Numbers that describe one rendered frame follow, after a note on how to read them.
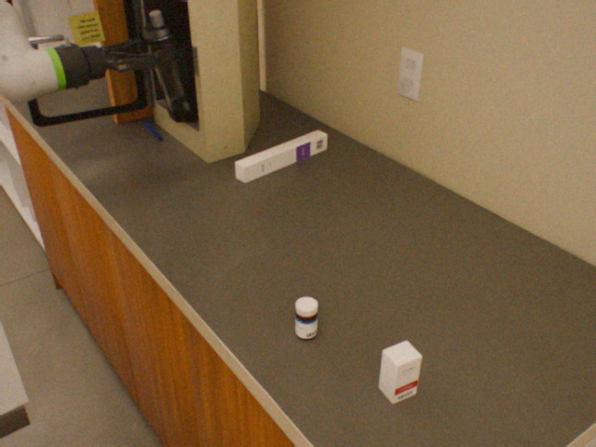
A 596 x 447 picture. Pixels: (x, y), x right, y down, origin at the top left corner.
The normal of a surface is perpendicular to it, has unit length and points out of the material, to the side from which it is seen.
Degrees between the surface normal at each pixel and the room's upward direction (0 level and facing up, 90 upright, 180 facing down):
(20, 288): 0
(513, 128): 90
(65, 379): 0
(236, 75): 90
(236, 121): 90
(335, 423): 0
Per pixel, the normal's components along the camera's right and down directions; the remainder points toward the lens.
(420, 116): -0.81, 0.33
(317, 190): 0.00, -0.83
